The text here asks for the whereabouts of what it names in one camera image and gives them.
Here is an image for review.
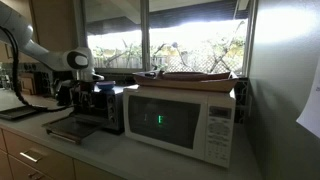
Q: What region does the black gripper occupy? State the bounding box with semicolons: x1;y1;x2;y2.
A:
77;80;98;114

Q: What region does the purple plastic bowl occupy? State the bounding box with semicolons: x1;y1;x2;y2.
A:
96;80;117;87

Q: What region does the silver toaster oven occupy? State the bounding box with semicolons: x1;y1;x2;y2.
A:
42;84;125;145

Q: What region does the blue plastic bowl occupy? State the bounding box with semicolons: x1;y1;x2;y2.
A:
97;84;115;91

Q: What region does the black baking tray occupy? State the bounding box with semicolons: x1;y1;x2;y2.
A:
0;105;43;121

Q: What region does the wooden serving tray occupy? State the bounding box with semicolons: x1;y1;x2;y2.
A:
132;69;240;93

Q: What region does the white microwave oven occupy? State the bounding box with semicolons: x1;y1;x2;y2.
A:
122;84;237;169

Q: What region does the dark metal pot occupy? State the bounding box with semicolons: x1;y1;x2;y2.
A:
54;79;75;107

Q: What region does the wooden box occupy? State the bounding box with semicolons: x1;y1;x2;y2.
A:
19;72;38;96

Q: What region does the wooden counter cabinet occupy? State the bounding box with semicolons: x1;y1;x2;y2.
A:
0;128;125;180

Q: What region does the metal drawer handle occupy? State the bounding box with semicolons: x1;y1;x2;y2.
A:
19;149;43;164
27;171;45;180

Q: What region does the window frame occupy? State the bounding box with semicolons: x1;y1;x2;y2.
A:
73;0;260;78

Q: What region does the white wall calendar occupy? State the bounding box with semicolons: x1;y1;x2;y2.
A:
295;56;320;140

